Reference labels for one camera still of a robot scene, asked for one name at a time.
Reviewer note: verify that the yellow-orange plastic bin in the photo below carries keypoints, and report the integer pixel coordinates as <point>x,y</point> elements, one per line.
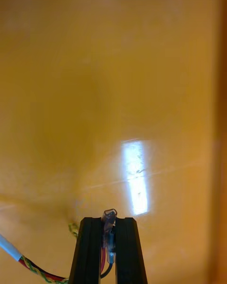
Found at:
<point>94,99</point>

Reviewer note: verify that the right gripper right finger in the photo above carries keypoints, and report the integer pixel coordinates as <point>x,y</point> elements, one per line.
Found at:
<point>128,253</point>

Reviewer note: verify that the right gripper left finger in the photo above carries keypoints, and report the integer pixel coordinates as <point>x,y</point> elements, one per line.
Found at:
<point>87,253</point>

